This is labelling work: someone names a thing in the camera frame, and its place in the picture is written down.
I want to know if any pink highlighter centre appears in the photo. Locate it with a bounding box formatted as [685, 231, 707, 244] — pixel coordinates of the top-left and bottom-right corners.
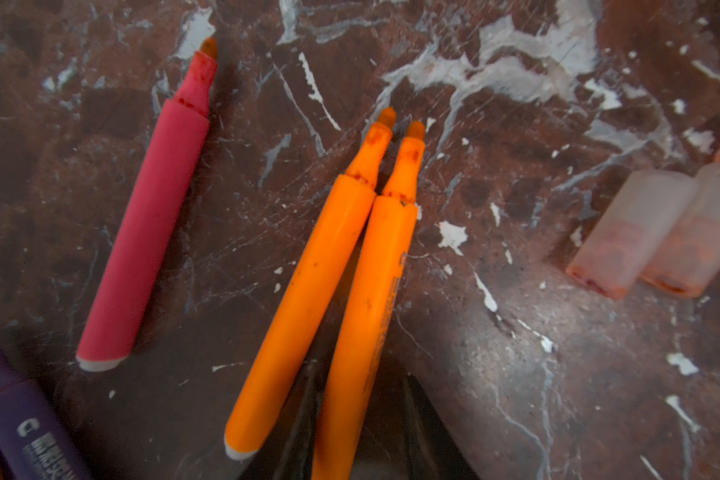
[76, 37, 218, 372]

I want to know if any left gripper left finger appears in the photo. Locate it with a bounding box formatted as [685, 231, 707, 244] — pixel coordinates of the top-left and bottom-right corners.
[239, 360, 323, 479]

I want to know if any purple highlighter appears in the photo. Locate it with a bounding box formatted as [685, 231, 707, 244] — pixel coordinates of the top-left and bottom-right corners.
[0, 349, 92, 479]

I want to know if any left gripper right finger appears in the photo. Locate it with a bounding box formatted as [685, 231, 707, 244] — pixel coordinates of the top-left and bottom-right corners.
[402, 374, 479, 479]

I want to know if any orange highlighter pair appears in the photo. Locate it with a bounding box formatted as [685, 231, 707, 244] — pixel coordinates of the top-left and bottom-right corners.
[311, 121, 426, 479]
[224, 107, 396, 461]

